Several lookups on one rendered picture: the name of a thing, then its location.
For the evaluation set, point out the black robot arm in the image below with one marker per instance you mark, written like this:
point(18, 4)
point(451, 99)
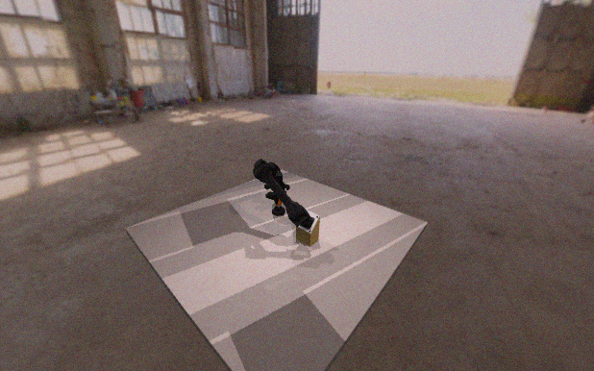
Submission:
point(271, 175)

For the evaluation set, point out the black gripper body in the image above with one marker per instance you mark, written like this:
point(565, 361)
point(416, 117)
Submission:
point(272, 195)

